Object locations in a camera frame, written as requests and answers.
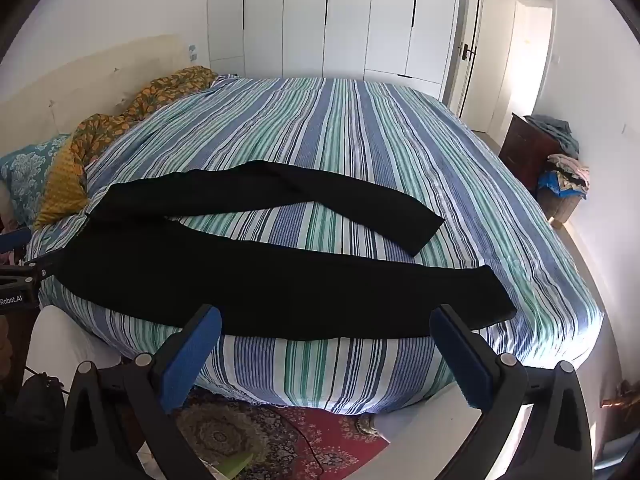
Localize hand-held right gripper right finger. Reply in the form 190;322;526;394
429;304;593;480

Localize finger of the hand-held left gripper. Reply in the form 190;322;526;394
22;252;65;282
0;226;32;256

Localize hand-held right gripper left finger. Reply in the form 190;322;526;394
59;304;223;480

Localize black pants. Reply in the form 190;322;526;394
52;160;517;341

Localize mustard dotted pillow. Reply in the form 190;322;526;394
32;135;92;231

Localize teal patterned pillow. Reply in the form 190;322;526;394
0;134;71;223

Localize green flat item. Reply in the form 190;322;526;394
212;452;254;479

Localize black bag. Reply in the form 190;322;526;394
10;372;68;461

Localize red patterned rug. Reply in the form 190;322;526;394
170;385;391;480

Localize orange floral blanket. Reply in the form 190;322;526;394
70;66;218;171

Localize dark wooden dresser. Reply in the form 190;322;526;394
499;112;568;196

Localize grey-blue cloth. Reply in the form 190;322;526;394
524;114;581;158

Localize striped bedspread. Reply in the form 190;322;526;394
25;76;606;416

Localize white door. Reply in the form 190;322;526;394
442;0;487;122

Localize white wardrobe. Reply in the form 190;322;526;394
206;0;463;101

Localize white bed frame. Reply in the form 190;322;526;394
22;305;533;480

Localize brass handle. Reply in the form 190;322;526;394
602;382;635;412

